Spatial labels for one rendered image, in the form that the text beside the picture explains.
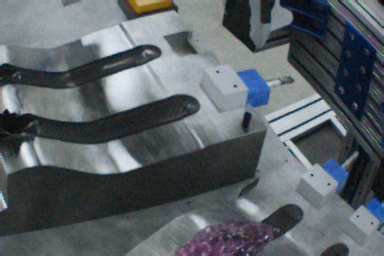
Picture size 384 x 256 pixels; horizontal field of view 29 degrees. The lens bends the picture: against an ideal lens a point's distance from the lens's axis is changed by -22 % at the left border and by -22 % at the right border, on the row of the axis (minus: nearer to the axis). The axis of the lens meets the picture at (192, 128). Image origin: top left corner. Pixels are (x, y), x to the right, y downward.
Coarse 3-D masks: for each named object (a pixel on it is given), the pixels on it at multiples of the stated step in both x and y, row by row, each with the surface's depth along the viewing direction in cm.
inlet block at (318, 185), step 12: (312, 168) 109; (324, 168) 111; (336, 168) 112; (300, 180) 108; (312, 180) 108; (324, 180) 108; (336, 180) 110; (300, 192) 109; (312, 192) 107; (324, 192) 106; (336, 192) 111; (312, 204) 108; (324, 204) 108
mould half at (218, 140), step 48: (0, 48) 111; (48, 48) 119; (96, 48) 120; (0, 96) 103; (48, 96) 109; (96, 96) 113; (144, 96) 114; (192, 96) 114; (0, 144) 97; (48, 144) 101; (96, 144) 107; (144, 144) 108; (192, 144) 109; (240, 144) 112; (0, 192) 100; (48, 192) 101; (96, 192) 105; (144, 192) 109; (192, 192) 114
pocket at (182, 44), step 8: (184, 32) 124; (192, 32) 124; (168, 40) 124; (176, 40) 124; (184, 40) 125; (192, 40) 125; (176, 48) 125; (184, 48) 125; (192, 48) 124; (184, 56) 124
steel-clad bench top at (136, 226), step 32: (0, 0) 143; (32, 0) 143; (96, 0) 144; (0, 32) 135; (32, 32) 136; (64, 32) 136; (224, 64) 134; (288, 160) 121; (224, 192) 116; (96, 224) 108; (128, 224) 110; (160, 224) 110
